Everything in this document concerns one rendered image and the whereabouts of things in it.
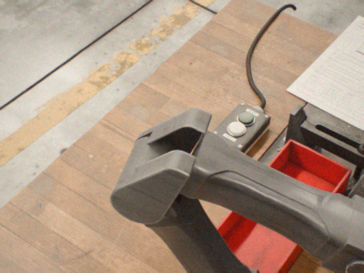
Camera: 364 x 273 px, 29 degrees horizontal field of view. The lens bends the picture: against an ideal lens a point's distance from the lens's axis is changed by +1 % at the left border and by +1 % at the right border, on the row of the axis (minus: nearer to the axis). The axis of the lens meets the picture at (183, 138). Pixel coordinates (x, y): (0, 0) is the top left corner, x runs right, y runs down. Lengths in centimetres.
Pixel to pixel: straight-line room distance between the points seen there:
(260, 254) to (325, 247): 40
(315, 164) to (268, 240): 17
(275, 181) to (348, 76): 74
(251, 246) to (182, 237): 35
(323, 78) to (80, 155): 51
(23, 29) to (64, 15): 18
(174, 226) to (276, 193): 13
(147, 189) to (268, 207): 13
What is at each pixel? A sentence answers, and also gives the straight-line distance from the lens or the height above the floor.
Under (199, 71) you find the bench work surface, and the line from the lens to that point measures 144.
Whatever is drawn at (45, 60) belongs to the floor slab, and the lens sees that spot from 285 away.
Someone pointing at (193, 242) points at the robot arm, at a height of 118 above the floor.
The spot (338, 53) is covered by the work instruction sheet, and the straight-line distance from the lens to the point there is 151.
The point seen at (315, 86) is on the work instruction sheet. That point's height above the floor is 90.
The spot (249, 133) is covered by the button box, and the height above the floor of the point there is 93.
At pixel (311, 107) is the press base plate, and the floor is 90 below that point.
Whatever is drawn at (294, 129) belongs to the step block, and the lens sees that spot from 126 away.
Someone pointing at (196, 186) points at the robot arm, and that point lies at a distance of 73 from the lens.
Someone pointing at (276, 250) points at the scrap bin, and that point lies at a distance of 116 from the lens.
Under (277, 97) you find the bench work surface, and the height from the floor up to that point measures 90.
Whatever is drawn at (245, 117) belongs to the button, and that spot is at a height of 94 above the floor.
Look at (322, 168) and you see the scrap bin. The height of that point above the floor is 93.
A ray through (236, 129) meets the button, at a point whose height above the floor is 94.
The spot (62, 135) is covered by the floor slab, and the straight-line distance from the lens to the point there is 255.
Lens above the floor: 188
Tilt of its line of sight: 48 degrees down
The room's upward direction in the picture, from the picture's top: 1 degrees clockwise
